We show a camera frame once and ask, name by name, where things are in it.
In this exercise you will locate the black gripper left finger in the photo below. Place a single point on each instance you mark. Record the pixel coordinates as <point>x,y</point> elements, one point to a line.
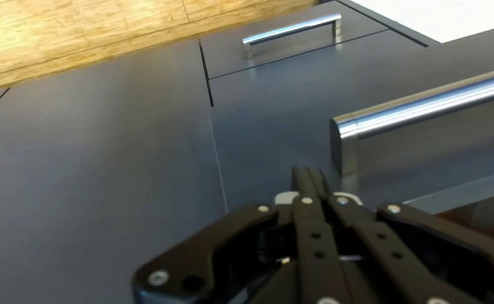
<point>308,247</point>

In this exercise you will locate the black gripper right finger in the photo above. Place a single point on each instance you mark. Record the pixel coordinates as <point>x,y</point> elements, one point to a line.
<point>383,253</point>

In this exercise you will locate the dark kitchen base cabinet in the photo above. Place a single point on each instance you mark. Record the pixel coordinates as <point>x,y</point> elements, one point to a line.
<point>88,169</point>

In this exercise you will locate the wooden drawer with dark front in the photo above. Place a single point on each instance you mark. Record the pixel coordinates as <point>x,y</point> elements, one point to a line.
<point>281,123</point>

